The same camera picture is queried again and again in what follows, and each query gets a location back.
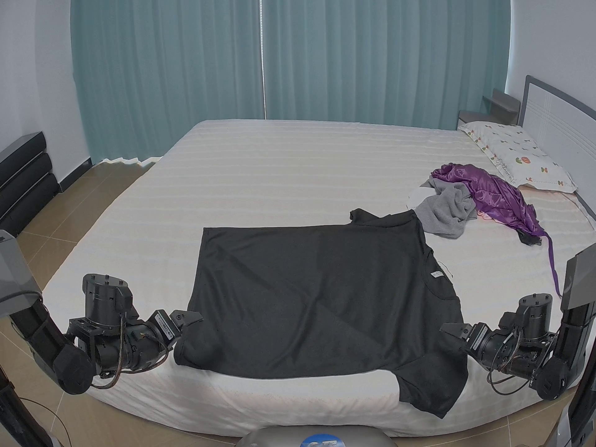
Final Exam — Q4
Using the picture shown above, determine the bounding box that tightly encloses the grey bedside table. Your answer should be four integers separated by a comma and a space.
458, 88, 521, 131

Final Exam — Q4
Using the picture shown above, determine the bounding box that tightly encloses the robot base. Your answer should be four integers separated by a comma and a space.
237, 426, 396, 447

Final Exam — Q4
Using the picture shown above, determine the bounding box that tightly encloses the black chest of drawers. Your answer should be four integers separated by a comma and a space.
0, 131, 60, 238

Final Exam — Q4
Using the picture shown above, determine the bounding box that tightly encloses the black cable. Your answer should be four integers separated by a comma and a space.
485, 340, 536, 395
91, 343, 169, 390

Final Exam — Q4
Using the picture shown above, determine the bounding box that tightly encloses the blue-green curtain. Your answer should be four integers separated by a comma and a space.
261, 0, 513, 131
70, 0, 267, 165

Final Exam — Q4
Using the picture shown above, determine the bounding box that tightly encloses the white printed pillow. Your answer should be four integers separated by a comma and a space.
458, 120, 578, 192

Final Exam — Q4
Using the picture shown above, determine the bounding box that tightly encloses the black T-shirt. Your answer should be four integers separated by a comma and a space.
173, 208, 470, 420

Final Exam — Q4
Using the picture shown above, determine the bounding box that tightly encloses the white garment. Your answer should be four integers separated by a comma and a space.
406, 182, 438, 209

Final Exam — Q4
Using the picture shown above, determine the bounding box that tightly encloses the grey garment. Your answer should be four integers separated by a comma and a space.
414, 178, 478, 240

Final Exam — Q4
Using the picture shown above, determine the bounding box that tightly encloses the purple garment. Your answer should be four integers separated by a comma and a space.
431, 162, 564, 297

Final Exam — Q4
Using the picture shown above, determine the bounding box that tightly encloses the bed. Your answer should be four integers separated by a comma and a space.
39, 75, 596, 438

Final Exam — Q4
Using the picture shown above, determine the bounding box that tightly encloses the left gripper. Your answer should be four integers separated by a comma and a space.
148, 309, 204, 349

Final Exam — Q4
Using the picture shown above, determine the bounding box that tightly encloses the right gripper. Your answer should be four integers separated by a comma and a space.
439, 322, 503, 359

